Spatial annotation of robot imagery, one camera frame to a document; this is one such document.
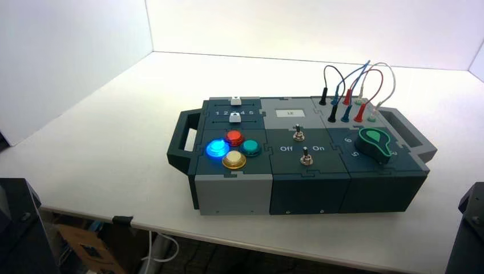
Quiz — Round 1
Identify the blue round push button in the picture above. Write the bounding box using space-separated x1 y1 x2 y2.
205 139 230 160

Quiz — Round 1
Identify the red round push button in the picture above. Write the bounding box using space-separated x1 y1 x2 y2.
224 130 245 147

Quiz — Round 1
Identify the green round push button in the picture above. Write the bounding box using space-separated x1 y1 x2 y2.
239 139 263 158

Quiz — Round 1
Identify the yellow round push button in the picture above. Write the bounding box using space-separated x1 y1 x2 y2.
221 150 247 170

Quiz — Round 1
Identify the dark green grey control box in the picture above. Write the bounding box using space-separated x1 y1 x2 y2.
167 96 438 217

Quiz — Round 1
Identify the green pointer rotary knob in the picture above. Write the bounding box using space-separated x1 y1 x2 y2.
354 127 393 166

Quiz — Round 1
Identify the black table edge clamp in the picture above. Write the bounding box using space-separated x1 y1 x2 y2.
112 215 134 228

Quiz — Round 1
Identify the brown cardboard box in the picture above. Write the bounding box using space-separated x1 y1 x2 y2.
57 223 126 274

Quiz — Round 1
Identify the black jumper cable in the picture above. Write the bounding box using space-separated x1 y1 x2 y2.
318 65 347 124

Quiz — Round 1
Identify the blue jumper cable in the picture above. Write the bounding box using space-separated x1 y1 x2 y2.
330 59 372 123

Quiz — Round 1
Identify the red jumper cable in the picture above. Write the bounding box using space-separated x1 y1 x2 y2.
342 69 385 123

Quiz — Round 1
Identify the white cable under table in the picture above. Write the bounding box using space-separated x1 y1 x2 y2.
141 231 180 274

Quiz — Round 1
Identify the white jumper cable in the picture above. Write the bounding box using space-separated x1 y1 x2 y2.
357 62 397 114

